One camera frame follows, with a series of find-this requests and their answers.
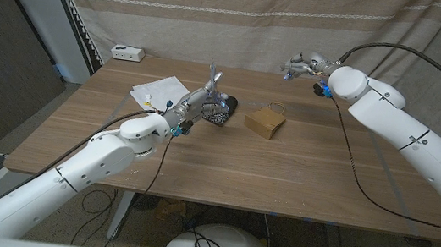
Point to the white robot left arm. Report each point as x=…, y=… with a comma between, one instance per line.
x=69, y=172

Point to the white power strip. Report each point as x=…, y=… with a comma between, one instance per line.
x=127, y=53

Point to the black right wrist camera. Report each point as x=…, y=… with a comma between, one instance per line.
x=321, y=89

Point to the black round floor object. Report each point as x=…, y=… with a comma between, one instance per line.
x=146, y=202

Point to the white table leg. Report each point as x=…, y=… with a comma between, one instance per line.
x=119, y=217

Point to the black backdrop frame bar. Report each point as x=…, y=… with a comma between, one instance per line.
x=81, y=37

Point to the beige striped curtain backdrop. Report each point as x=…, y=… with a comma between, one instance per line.
x=238, y=23

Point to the brown cardboard scrap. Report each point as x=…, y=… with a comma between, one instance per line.
x=170, y=211

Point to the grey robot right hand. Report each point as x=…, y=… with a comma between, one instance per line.
x=309, y=62

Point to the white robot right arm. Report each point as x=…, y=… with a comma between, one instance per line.
x=414, y=140

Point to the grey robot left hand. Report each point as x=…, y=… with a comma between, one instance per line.
x=191, y=102

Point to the brown paper bag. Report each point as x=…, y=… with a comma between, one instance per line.
x=264, y=123

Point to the black patterned bandana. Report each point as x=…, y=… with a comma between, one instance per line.
x=221, y=118

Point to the white paper sheets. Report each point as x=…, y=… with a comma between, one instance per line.
x=161, y=90

